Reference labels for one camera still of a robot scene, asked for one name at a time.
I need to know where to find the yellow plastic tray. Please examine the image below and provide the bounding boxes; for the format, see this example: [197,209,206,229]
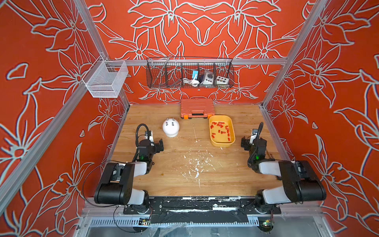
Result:
[209,115,235,147]

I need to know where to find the white dome with screws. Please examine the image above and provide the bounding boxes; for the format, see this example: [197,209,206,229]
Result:
[162,118,180,138]

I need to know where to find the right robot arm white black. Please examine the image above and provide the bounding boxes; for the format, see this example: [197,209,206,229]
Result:
[241,137,327,214]

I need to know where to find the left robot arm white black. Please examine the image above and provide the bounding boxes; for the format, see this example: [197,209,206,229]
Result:
[94,139,164,208]

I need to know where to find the orange tool case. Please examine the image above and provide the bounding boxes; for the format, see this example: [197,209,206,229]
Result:
[180,98,216,119]

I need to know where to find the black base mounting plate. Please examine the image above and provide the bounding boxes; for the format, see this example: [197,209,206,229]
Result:
[123,197,281,226]

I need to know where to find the white socket block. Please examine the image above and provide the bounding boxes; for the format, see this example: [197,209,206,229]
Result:
[216,76,230,87]

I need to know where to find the white power adapter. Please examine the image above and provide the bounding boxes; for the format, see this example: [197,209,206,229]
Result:
[200,71,214,86]

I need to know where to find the blue white small box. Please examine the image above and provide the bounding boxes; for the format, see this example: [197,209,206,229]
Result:
[192,70,198,80]

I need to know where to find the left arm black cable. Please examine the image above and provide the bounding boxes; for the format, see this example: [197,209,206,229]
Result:
[135,123,152,149]

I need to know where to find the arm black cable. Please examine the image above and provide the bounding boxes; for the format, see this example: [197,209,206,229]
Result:
[135,123,152,149]
[247,121,265,166]

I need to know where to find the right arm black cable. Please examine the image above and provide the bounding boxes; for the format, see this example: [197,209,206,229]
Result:
[247,121,265,166]

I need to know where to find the black wire wall basket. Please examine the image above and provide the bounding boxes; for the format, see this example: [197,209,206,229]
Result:
[146,56,235,89]

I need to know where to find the clear plastic wall bin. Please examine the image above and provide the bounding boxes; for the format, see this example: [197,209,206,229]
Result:
[82,61,129,98]

